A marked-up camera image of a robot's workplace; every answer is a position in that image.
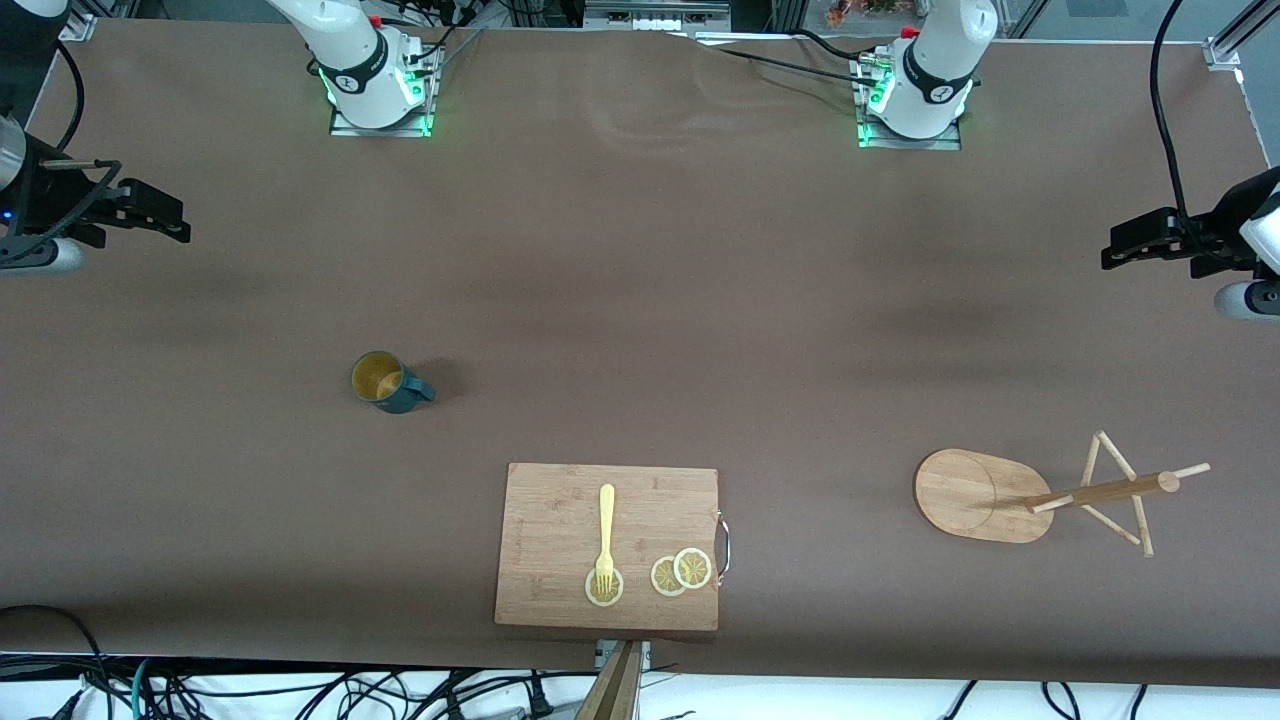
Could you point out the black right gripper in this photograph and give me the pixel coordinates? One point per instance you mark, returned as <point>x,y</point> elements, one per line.
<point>50,200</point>

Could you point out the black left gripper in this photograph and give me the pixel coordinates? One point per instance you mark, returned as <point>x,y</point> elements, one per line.
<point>1214,234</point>

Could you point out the dark teal ribbed cup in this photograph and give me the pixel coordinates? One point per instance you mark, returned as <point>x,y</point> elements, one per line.
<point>395,395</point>

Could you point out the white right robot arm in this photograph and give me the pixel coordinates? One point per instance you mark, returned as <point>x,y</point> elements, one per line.
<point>350,60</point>

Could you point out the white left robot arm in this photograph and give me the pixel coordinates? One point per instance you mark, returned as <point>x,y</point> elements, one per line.
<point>935,70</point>

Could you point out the wooden cup rack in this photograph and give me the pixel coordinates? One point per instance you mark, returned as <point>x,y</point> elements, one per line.
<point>975,495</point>

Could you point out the brown table mat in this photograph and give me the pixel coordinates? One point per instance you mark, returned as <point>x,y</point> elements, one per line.
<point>640,300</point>

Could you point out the bamboo cutting board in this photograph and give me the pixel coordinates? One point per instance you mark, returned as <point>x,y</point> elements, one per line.
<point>550,530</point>

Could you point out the yellow plastic fork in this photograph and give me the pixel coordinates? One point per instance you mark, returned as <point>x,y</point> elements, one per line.
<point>606,520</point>

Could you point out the lemon slice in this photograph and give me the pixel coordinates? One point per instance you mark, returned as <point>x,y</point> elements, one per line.
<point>592,595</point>
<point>662,580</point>
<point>693,567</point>

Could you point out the aluminium frame corner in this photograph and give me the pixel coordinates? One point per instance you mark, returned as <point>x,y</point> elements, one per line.
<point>78,27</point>
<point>1224,52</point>

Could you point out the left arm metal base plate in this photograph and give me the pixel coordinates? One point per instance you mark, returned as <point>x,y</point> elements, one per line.
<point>950,142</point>

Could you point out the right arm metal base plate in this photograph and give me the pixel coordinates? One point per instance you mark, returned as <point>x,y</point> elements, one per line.
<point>420,120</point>

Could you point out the grey metal bracket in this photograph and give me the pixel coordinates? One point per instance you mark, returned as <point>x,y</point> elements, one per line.
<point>604,652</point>

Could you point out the wooden post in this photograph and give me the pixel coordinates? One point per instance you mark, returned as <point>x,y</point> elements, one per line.
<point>612,695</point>

